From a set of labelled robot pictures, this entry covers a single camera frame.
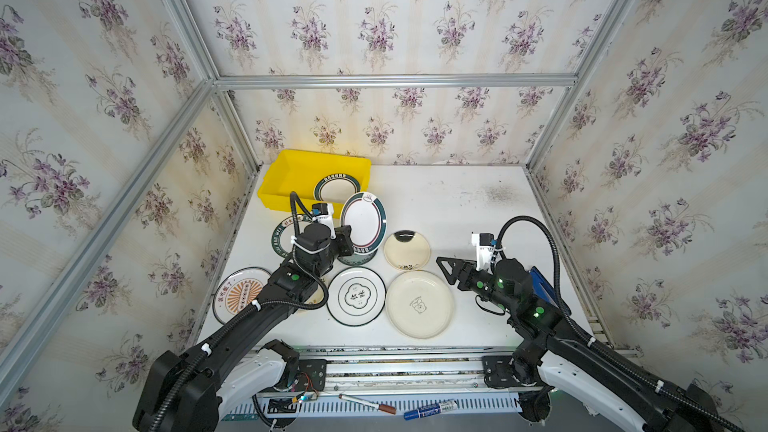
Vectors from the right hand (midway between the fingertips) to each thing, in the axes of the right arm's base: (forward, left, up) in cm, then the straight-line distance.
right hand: (439, 264), depth 75 cm
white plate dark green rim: (+40, +32, -15) cm, 54 cm away
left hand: (+11, +23, +3) cm, 26 cm away
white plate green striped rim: (+16, +19, +1) cm, 25 cm away
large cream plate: (-4, +4, -17) cm, 18 cm away
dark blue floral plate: (+10, +22, -16) cm, 29 cm away
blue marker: (-29, +4, -16) cm, 33 cm away
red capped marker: (-28, +16, -17) cm, 36 cm away
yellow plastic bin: (+49, +47, -14) cm, 70 cm away
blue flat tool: (0, -33, -16) cm, 37 cm away
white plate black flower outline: (-1, +22, -17) cm, 28 cm away
